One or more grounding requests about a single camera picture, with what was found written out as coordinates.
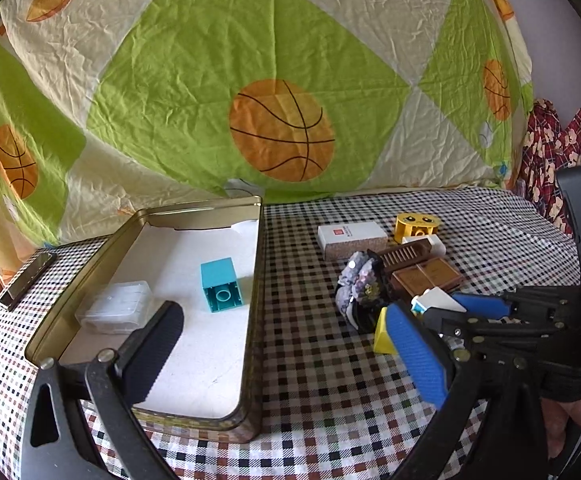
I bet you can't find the clear plastic box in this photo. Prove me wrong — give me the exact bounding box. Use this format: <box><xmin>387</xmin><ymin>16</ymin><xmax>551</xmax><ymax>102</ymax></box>
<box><xmin>75</xmin><ymin>281</ymin><xmax>152</xmax><ymax>335</ymax></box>

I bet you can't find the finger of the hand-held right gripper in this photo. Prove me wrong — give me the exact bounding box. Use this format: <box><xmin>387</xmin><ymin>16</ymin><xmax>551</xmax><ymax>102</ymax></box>
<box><xmin>423</xmin><ymin>306</ymin><xmax>472</xmax><ymax>335</ymax></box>
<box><xmin>451</xmin><ymin>292</ymin><xmax>514</xmax><ymax>319</ymax></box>

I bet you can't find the person's right hand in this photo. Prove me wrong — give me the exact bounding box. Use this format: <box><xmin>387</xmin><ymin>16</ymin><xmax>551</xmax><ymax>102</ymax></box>
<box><xmin>541</xmin><ymin>391</ymin><xmax>581</xmax><ymax>463</ymax></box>

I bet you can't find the checked cloth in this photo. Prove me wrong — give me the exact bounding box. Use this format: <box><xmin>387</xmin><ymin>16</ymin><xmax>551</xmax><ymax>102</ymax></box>
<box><xmin>0</xmin><ymin>186</ymin><xmax>581</xmax><ymax>480</ymax></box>

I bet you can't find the grey floral hair scrunchie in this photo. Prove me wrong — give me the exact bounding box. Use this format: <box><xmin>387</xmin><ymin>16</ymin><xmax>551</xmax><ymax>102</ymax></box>
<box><xmin>335</xmin><ymin>252</ymin><xmax>387</xmax><ymax>332</ymax></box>

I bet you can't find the teal toy block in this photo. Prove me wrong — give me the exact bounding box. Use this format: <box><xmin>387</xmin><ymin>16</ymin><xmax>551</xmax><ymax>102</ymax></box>
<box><xmin>200</xmin><ymin>257</ymin><xmax>246</xmax><ymax>314</ymax></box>

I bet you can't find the white box with red mark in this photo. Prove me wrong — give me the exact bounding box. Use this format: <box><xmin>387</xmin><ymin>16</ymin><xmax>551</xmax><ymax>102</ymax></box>
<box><xmin>317</xmin><ymin>221</ymin><xmax>389</xmax><ymax>261</ymax></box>

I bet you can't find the brown wooden comb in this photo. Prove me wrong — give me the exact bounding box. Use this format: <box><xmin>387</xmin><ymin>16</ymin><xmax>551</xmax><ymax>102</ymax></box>
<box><xmin>367</xmin><ymin>237</ymin><xmax>435</xmax><ymax>269</ymax></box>

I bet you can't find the basketball print blanket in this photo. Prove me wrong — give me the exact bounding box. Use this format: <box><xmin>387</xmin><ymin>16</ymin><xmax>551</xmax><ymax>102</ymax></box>
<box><xmin>0</xmin><ymin>0</ymin><xmax>535</xmax><ymax>277</ymax></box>

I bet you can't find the gold metal tin box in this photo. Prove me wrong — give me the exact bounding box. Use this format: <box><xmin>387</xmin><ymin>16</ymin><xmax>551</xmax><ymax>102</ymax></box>
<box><xmin>24</xmin><ymin>196</ymin><xmax>266</xmax><ymax>444</ymax></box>

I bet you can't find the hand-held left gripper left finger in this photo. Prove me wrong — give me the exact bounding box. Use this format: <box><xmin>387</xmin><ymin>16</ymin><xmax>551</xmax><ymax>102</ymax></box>
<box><xmin>23</xmin><ymin>301</ymin><xmax>186</xmax><ymax>480</ymax></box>

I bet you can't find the yellow face toy block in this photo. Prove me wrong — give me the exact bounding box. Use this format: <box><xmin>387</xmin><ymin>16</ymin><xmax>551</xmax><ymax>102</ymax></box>
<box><xmin>394</xmin><ymin>213</ymin><xmax>442</xmax><ymax>244</ymax></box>

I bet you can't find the brown soap bar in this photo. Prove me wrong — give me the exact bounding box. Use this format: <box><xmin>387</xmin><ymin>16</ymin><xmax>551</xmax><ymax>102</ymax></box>
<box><xmin>389</xmin><ymin>257</ymin><xmax>465</xmax><ymax>297</ymax></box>

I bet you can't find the black cable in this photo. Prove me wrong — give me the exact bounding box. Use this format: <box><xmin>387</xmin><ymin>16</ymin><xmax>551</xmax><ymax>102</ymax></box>
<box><xmin>545</xmin><ymin>370</ymin><xmax>581</xmax><ymax>480</ymax></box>

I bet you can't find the black flat phone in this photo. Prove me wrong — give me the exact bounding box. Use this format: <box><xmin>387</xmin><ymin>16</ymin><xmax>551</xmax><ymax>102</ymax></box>
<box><xmin>0</xmin><ymin>252</ymin><xmax>58</xmax><ymax>311</ymax></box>

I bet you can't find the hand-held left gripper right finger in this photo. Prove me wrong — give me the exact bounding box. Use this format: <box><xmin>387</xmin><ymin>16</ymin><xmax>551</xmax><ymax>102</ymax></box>
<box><xmin>385</xmin><ymin>302</ymin><xmax>547</xmax><ymax>480</ymax></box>

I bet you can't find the red floral cloth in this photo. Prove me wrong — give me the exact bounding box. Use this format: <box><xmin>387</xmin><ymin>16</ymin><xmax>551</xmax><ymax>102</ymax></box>
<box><xmin>517</xmin><ymin>99</ymin><xmax>581</xmax><ymax>237</ymax></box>

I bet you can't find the white and blue toy block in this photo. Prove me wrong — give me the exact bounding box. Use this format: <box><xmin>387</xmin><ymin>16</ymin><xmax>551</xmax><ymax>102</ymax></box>
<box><xmin>411</xmin><ymin>287</ymin><xmax>467</xmax><ymax>316</ymax></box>

